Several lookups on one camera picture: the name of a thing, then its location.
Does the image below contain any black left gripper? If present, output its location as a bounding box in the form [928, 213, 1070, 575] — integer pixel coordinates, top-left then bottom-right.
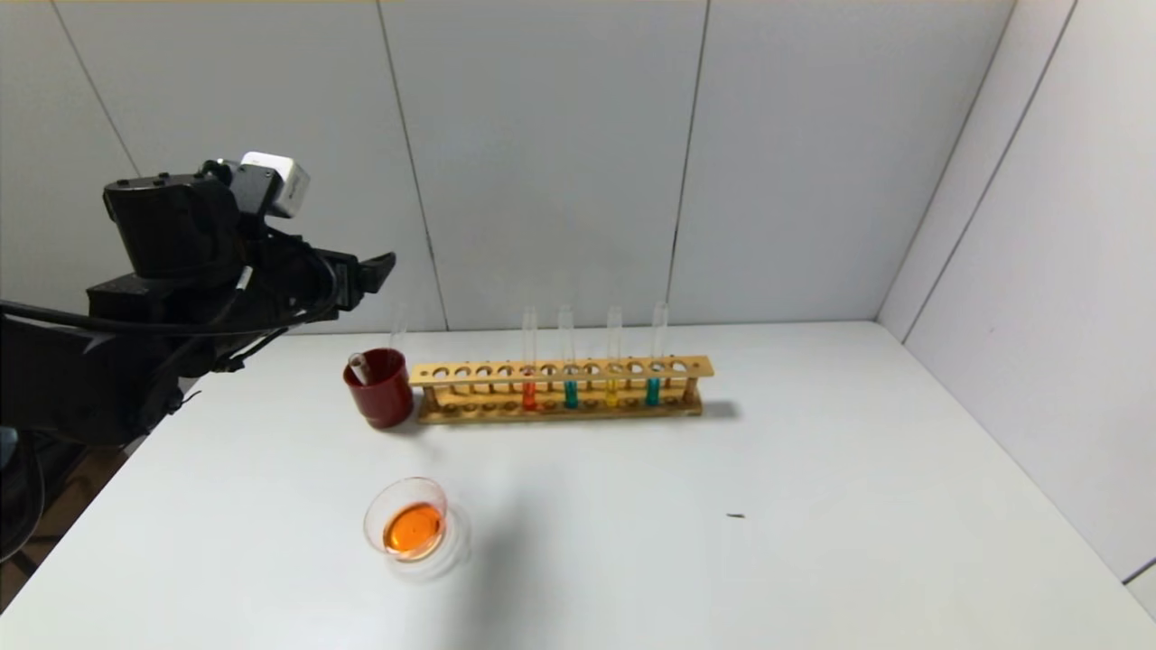
[262, 228, 396, 324]

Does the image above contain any test tube with teal pigment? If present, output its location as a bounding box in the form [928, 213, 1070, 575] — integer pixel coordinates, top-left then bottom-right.
[645, 302, 669, 407]
[557, 306, 579, 410]

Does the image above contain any wooden test tube rack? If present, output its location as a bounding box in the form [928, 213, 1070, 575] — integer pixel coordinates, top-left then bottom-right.
[408, 356, 714, 425]

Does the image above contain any dark red cup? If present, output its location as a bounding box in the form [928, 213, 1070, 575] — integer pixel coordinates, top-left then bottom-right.
[342, 349, 414, 431]

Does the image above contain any clear glass dish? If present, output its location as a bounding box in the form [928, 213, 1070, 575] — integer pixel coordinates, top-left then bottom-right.
[363, 477, 467, 577]

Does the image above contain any dark background furniture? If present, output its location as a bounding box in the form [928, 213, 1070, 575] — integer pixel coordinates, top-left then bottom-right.
[0, 424, 118, 588]

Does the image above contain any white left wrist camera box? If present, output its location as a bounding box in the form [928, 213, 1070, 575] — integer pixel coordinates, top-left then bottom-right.
[237, 151, 312, 219]

